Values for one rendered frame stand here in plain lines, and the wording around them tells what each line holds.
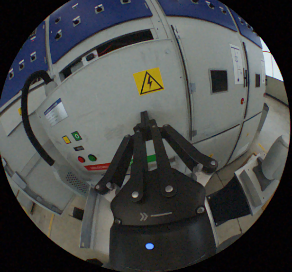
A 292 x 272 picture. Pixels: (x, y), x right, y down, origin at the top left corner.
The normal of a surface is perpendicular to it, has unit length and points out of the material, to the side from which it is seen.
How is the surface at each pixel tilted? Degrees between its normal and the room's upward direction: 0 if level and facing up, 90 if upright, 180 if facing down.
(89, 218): 90
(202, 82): 90
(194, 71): 90
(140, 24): 90
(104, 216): 0
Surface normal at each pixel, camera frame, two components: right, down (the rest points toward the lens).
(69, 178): 0.96, -0.26
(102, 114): 0.05, 0.50
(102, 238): -0.27, -0.83
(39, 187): 0.90, -0.04
